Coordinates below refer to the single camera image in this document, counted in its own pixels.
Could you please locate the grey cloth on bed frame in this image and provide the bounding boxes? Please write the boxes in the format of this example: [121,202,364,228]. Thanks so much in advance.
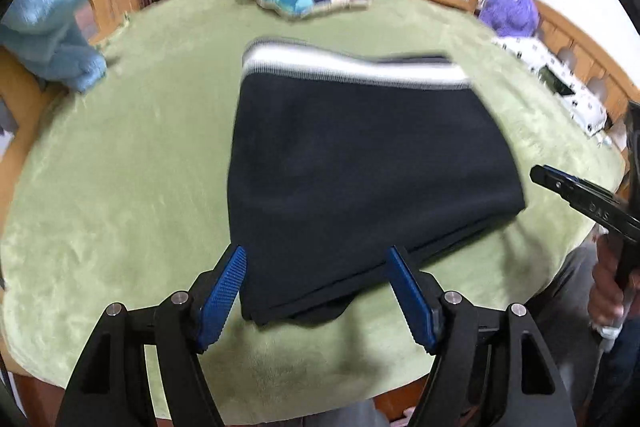
[0,97,20,135]

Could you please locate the light blue plush blanket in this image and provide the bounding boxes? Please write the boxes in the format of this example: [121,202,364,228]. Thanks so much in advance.
[0,0,121,94]

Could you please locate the wooden bed frame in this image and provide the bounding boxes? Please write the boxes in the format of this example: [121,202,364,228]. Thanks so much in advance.
[0,0,640,168]

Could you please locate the white polka dot cloth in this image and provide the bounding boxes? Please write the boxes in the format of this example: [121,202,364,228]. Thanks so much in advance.
[490,34,608,138]

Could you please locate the green fleece blanket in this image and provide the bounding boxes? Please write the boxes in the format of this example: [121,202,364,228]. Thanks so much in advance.
[0,0,626,423]

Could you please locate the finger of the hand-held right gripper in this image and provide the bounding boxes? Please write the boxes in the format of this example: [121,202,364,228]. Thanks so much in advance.
[530,165,615,220]

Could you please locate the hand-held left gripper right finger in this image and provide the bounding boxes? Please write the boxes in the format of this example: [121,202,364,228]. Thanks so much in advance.
[386,246,576,427]

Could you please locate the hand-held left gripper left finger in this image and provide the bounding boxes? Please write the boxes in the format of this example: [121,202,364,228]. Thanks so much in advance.
[56,245,248,427]

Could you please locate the black pants with white stripe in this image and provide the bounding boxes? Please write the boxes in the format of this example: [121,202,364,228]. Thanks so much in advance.
[227,37,527,327]

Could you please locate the purple plush toy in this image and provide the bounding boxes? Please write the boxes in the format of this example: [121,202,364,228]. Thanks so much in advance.
[477,0,542,38]

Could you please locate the person's right hand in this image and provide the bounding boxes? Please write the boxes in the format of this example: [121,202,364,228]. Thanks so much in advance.
[587,233,629,329]

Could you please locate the dark flat object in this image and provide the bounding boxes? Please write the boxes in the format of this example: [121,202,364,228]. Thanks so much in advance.
[539,68,576,98]

